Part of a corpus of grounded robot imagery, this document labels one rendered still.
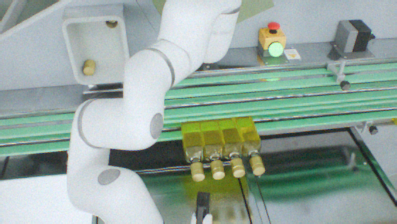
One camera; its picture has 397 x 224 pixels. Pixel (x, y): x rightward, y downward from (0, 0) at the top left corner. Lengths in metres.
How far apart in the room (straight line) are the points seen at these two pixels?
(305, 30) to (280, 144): 0.41
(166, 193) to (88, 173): 0.56
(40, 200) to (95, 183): 0.64
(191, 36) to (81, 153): 0.27
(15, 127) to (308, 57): 0.95
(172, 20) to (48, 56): 0.69
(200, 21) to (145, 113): 0.19
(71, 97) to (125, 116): 0.71
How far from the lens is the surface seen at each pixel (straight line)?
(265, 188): 1.23
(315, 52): 1.29
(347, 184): 1.31
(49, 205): 1.21
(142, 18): 1.17
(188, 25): 0.64
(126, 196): 0.57
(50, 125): 1.20
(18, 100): 1.31
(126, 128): 0.56
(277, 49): 1.18
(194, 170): 1.02
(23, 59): 1.30
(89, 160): 0.66
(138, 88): 0.56
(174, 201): 1.14
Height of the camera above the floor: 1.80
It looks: 48 degrees down
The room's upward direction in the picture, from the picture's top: 168 degrees clockwise
